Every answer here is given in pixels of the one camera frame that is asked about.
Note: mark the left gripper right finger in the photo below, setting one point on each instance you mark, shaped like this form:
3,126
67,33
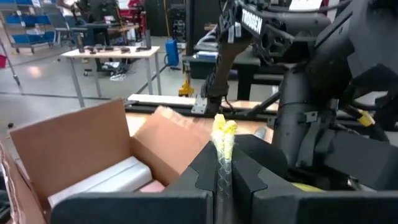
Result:
245,180

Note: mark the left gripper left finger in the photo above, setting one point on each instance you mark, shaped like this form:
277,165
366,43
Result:
203,174

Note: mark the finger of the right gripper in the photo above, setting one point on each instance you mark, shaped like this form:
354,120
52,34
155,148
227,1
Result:
267,155

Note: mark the taped brown cardboard box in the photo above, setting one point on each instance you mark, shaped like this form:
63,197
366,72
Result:
77,146

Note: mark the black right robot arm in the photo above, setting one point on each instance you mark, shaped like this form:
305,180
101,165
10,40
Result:
298,93

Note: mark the pink printed small box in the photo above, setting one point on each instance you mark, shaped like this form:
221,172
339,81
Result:
151,187

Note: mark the yellow floor stand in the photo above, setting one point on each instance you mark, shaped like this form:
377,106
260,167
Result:
186,88

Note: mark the black desk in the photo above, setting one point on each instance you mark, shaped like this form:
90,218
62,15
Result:
245,62

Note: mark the long white box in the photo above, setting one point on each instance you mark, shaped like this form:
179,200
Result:
105,180

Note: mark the blue canister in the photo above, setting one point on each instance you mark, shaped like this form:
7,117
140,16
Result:
172,52

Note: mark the light wooden work table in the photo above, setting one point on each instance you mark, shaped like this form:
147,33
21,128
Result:
115,54

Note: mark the blue bin storage shelf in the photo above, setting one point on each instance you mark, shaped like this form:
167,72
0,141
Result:
28,28

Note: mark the black aluminium table frame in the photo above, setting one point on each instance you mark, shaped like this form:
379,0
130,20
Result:
174,109

